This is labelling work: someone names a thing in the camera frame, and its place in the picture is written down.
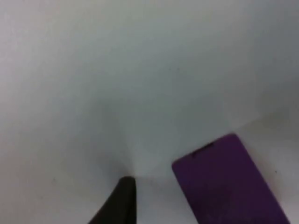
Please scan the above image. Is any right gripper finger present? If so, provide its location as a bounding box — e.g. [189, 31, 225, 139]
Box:
[88, 176, 137, 224]

